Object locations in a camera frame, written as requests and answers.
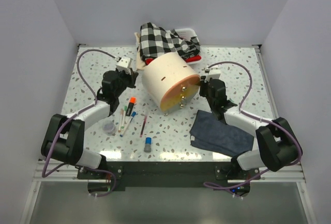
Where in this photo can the blue cap marker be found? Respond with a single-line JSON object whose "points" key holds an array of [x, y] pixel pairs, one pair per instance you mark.
{"points": [[128, 123]]}

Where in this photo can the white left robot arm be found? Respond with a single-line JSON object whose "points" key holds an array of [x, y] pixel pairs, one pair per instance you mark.
{"points": [[64, 139]]}

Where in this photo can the orange black highlighter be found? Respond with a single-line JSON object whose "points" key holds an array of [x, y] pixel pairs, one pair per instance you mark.
{"points": [[130, 106]]}

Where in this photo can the green cap marker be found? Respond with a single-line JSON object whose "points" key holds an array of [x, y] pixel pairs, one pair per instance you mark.
{"points": [[124, 109]]}

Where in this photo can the beige cap marker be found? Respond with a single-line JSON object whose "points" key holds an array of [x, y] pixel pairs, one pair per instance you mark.
{"points": [[120, 120]]}

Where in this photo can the small clear round container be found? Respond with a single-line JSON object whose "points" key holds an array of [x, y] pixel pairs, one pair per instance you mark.
{"points": [[109, 128]]}

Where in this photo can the black white checkered cloth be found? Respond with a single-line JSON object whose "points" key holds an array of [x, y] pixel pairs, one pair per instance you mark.
{"points": [[156, 41]]}

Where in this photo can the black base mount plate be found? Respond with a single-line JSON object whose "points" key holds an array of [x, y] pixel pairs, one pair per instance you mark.
{"points": [[164, 175]]}

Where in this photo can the white plastic basket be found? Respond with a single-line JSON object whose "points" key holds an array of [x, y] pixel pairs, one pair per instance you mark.
{"points": [[186, 33]]}

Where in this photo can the dark blue towel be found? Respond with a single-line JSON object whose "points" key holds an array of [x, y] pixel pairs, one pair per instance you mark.
{"points": [[207, 133]]}

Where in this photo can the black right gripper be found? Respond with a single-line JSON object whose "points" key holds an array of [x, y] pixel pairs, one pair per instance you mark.
{"points": [[202, 84]]}

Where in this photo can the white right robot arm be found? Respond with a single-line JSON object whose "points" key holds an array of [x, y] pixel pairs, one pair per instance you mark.
{"points": [[277, 144]]}

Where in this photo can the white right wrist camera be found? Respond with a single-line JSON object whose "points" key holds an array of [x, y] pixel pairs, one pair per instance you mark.
{"points": [[212, 73]]}

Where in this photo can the dark red pen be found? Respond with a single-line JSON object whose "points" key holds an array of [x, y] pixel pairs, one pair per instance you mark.
{"points": [[143, 125]]}

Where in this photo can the blue grey stamp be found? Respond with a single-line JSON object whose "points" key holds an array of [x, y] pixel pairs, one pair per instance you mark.
{"points": [[147, 146]]}

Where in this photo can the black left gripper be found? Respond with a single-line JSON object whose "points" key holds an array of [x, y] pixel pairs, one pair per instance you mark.
{"points": [[132, 78]]}

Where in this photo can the beige round drawer organizer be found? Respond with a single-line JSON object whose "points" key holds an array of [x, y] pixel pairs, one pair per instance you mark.
{"points": [[170, 82]]}

